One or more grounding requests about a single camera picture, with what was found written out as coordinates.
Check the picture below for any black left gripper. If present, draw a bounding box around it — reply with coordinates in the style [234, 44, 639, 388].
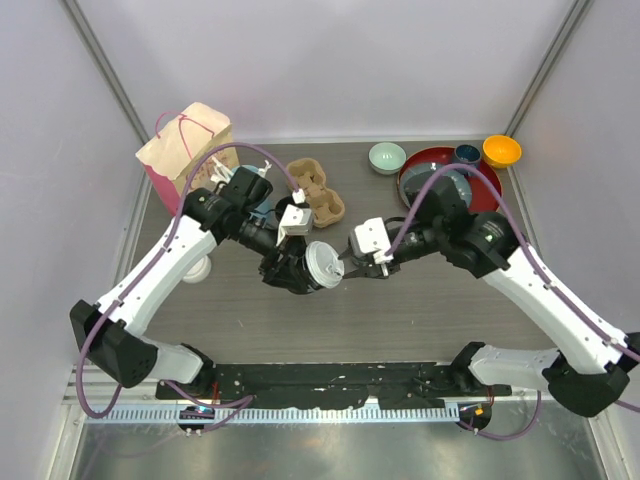
[228, 210, 314, 292]

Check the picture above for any single white cup lid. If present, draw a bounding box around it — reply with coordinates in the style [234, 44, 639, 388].
[305, 241, 345, 289]

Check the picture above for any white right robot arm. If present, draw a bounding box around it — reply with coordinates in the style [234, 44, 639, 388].
[342, 176, 639, 418]

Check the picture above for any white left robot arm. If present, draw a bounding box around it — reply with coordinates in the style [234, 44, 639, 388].
[70, 181, 322, 399]

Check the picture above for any light blue straw cup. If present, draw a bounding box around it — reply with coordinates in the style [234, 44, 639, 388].
[239, 166, 273, 215]

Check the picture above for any brown cardboard cup carrier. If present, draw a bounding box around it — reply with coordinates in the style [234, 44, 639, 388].
[286, 158, 345, 228]

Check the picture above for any mint green ceramic bowl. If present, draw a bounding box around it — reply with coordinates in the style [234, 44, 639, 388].
[368, 142, 407, 175]

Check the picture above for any dark blue ceramic plate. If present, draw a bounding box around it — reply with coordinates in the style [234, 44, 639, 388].
[398, 162, 472, 208]

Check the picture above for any red round tray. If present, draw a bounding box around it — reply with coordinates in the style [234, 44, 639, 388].
[396, 146, 499, 213]

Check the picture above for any dark blue ceramic mug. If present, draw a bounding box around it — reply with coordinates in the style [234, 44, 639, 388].
[451, 144, 482, 168]

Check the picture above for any pink kraft paper bag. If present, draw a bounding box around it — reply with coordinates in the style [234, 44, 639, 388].
[136, 102, 233, 215]

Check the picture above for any orange bowl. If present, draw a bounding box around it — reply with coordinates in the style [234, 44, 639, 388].
[482, 135, 522, 169]

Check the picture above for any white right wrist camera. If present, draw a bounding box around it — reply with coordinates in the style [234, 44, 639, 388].
[349, 217, 393, 264]

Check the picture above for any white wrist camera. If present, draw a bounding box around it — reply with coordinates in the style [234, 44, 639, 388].
[349, 217, 393, 264]
[276, 188, 313, 246]

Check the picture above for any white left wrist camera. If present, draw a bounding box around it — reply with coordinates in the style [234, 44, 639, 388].
[276, 188, 313, 246]

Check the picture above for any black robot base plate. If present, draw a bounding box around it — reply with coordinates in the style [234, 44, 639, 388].
[176, 362, 512, 410]

